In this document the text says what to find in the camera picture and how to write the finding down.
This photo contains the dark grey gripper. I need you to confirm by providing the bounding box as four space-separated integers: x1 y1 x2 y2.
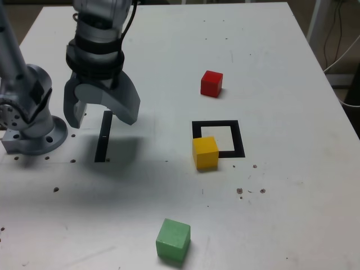
62 70 141 129

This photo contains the red cube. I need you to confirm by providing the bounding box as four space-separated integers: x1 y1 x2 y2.
200 70 224 98

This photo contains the yellow cube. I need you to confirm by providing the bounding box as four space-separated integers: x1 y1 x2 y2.
192 136 220 171

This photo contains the green cube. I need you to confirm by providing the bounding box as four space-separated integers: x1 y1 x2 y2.
156 218 191 264

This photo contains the black tape square outline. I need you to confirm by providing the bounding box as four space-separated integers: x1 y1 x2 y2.
191 120 246 159

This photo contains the black tape strip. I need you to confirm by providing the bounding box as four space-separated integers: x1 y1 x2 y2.
94 110 114 163

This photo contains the black box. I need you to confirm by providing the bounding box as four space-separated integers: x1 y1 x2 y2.
345 63 360 107

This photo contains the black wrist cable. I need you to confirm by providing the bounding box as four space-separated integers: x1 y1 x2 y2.
117 0 139 53

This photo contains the white frame leg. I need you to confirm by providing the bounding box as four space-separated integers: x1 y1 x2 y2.
305 0 325 49

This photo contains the thin black hanging cable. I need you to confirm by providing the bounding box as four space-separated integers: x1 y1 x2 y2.
322 0 343 69

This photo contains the white cable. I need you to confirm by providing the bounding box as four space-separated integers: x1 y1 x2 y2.
322 35 360 73
338 97 360 109

